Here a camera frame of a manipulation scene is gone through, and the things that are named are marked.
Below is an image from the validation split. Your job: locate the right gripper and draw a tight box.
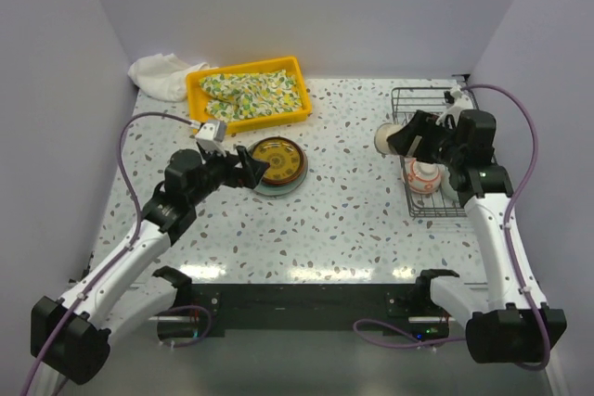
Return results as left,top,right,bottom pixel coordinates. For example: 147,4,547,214
388,109,463,168

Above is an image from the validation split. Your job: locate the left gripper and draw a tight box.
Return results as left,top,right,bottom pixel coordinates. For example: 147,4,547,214
188,144,268,206

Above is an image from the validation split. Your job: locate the large celadon green plate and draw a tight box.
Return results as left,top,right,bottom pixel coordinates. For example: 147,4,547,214
253,171,307,197

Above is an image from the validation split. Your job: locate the yellow patterned plate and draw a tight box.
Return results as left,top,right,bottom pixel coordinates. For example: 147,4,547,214
251,136,305,185

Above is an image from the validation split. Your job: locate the beige cup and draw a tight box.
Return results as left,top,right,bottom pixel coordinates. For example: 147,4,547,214
374,122,403,155

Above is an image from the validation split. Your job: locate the white red patterned bowl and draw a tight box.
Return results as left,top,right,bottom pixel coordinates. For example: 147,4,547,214
403,158,442,195

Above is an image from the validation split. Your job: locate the pale green bowl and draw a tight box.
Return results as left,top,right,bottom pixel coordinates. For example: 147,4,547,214
440,165,458,201

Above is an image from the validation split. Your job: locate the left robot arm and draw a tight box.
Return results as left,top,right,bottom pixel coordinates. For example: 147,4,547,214
31,146,269,385

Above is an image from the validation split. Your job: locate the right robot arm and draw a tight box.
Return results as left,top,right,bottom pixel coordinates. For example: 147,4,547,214
374,109,567,371

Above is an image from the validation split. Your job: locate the lemon print cloth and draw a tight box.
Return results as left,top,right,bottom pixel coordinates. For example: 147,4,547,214
200,70,303,122

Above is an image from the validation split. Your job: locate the white cloth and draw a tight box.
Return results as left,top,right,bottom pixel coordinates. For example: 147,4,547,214
127,53,213,103

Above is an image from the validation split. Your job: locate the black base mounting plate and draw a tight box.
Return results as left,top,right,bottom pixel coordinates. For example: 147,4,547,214
157,283,455,340

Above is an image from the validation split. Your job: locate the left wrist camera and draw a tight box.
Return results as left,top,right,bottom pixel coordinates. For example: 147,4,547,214
194,119,227,157

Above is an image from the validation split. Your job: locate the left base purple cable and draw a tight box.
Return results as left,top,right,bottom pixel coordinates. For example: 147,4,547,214
160,305,214,349

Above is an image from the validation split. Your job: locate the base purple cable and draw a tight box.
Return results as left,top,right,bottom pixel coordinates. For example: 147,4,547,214
353,318,470,351
160,305,214,349

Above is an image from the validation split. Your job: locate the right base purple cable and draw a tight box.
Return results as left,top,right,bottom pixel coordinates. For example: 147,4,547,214
353,318,470,351

